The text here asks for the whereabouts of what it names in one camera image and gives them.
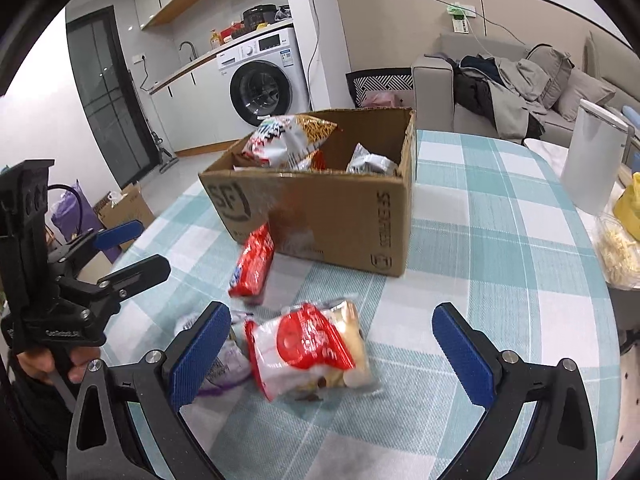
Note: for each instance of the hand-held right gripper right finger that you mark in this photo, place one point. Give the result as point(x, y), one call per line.
point(462, 355)

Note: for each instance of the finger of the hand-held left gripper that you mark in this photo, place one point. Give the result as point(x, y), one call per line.
point(135, 272)
point(120, 234)

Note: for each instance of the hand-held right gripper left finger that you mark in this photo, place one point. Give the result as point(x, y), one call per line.
point(197, 355)

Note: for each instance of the white purple edged snack packet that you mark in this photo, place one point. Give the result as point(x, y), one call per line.
point(227, 362)

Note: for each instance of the red snack packet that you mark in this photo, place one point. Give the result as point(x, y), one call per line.
point(252, 265)

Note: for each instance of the white packet red round label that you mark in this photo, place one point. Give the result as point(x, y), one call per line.
point(307, 347)

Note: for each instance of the brown cardboard box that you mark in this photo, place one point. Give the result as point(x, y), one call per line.
point(325, 210)

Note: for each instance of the fries print snack packet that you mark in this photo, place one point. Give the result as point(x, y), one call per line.
point(295, 140)

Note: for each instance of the silver white snack packet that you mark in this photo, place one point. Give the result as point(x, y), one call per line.
point(370, 162)

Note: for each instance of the person's left forearm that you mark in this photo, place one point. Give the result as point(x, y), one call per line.
point(35, 425)

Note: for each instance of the person's left hand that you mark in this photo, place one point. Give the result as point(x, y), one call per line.
point(75, 362)

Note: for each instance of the small cardboard box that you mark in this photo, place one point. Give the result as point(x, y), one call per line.
point(130, 210)

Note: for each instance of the purple bag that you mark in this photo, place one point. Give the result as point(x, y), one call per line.
point(72, 217)

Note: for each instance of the teal checked tablecloth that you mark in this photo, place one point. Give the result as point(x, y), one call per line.
point(475, 260)

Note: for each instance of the upright vacuum cleaner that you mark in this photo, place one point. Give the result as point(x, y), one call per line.
point(162, 147)

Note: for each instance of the dark glass door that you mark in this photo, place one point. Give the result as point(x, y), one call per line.
point(107, 95)

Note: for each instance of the white base cabinet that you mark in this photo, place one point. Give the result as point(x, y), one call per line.
point(195, 105)

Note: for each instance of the clear bag of noodles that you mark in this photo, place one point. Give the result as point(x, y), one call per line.
point(620, 255)

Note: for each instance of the kitchen faucet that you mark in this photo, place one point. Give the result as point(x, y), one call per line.
point(189, 50)

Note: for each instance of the white washing machine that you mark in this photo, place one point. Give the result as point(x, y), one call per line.
point(262, 80)

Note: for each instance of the yellow bottle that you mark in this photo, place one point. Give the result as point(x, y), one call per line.
point(215, 39)

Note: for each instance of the yellow plastic bag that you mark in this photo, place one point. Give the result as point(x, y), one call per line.
point(630, 210)

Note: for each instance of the red box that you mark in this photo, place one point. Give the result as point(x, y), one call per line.
point(232, 32)

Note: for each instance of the white bin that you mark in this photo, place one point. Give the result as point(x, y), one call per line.
point(595, 160)

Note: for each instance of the black rice cooker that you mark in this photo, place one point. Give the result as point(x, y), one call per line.
point(259, 16)

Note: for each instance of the pile of dark clothes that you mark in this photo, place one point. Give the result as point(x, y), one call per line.
point(495, 90)

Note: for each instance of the grey sofa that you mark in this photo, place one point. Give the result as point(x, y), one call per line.
point(430, 90)

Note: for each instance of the pink plastic bag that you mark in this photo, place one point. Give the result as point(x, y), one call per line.
point(385, 99)

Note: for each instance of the grey cushion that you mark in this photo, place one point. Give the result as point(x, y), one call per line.
point(582, 95)
point(552, 72)

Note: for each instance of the black white patterned cushion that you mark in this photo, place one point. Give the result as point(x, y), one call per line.
point(372, 80)

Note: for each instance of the light blue pillow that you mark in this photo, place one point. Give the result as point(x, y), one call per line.
point(632, 116)

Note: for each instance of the white wall cabinet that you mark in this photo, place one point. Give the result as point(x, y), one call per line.
point(165, 0)

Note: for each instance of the green white wall phone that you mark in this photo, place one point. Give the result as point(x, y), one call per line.
point(460, 17)

